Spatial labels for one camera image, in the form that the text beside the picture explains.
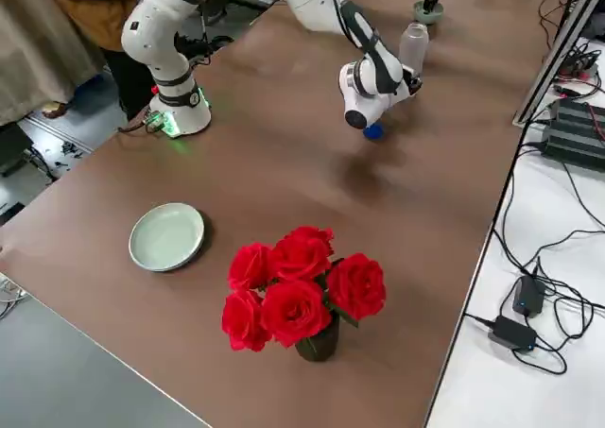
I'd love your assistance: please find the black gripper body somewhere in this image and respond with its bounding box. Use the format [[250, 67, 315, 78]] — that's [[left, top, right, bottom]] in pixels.
[[401, 63, 424, 96]]

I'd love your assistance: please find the red rose bouquet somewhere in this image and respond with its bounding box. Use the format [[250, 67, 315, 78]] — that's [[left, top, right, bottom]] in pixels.
[[221, 226, 388, 353]]

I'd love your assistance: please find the black power adapter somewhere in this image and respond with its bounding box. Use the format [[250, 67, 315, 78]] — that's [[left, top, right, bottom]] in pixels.
[[487, 315, 541, 352], [512, 274, 547, 318]]

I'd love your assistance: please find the black usb hub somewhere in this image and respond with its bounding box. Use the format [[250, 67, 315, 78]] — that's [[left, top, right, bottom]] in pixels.
[[560, 44, 602, 82]]

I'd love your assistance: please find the pale green plate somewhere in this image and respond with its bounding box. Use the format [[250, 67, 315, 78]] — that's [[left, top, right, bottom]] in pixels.
[[128, 202, 207, 273]]

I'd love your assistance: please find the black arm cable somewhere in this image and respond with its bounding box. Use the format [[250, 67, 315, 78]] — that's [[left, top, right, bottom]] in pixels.
[[324, 0, 380, 90]]

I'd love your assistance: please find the black vase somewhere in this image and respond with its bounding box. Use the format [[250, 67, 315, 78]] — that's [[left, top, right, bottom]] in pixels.
[[295, 312, 342, 364]]

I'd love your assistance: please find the aluminium frame post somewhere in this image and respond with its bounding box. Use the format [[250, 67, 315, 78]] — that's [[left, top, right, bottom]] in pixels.
[[513, 0, 605, 128]]

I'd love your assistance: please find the person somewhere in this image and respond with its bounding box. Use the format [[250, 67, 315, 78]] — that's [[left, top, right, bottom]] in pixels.
[[41, 0, 158, 123]]

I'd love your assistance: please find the transparent plastic bottle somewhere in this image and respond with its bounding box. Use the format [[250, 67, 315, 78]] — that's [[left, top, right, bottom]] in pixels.
[[399, 21, 431, 77]]

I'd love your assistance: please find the black finned power supply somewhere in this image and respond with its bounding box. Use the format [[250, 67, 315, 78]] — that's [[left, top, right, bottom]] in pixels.
[[538, 97, 605, 170]]

